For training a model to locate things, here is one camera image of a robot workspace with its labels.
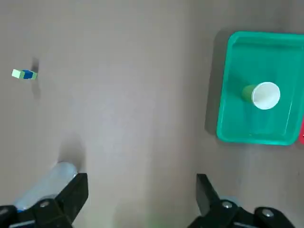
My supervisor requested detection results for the small green blue block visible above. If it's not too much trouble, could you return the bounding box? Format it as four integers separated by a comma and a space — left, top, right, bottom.
11, 68, 38, 81

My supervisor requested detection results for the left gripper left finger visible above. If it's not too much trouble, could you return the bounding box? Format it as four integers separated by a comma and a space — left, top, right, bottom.
0, 172, 89, 228

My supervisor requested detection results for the red plastic tray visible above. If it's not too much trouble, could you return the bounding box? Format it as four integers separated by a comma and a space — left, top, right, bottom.
299, 116, 304, 144

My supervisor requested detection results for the green paper cup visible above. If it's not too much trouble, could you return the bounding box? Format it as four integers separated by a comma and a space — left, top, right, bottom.
241, 81, 281, 110

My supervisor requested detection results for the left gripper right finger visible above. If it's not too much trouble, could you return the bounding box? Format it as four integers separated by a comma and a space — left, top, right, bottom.
190, 173, 293, 228

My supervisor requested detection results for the green plastic tray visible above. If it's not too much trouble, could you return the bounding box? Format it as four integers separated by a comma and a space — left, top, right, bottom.
216, 30, 304, 146

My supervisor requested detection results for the clear bottle blue cap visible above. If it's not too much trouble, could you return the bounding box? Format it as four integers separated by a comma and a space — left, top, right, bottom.
13, 161, 78, 212

